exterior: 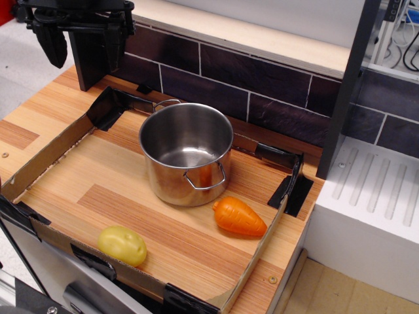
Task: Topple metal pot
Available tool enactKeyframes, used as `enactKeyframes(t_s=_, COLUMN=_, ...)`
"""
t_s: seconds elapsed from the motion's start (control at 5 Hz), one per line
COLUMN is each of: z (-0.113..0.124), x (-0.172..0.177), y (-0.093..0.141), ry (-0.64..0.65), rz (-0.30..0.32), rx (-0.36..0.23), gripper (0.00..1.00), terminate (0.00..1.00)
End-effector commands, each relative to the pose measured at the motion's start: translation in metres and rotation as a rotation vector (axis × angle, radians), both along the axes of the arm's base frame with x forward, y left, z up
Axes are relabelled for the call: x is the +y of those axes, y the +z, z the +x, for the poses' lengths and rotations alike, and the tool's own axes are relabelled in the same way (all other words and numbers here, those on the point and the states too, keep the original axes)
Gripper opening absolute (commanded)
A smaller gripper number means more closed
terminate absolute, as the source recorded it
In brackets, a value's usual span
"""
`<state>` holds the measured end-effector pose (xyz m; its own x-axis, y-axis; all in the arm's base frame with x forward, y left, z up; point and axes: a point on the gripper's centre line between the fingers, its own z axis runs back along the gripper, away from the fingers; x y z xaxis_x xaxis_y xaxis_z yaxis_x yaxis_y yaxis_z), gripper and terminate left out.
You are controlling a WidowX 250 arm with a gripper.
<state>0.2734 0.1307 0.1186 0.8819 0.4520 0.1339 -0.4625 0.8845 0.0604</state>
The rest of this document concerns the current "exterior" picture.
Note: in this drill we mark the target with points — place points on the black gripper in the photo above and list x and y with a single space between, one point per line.
48 20

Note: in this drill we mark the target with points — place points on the stainless steel pot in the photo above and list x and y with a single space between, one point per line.
187 149

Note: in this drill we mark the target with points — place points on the cardboard fence with black tape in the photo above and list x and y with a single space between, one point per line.
67 181

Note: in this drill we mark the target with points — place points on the yellow plastic potato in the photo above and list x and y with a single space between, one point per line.
123 244

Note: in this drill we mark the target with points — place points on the light wooden shelf board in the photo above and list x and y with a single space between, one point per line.
262 42

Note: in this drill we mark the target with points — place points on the orange plastic carrot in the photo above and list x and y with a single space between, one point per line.
233 215

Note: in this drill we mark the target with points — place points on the white ribbed drainboard sink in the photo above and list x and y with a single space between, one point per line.
365 220

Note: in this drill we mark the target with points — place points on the dark right shelf post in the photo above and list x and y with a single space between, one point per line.
334 138

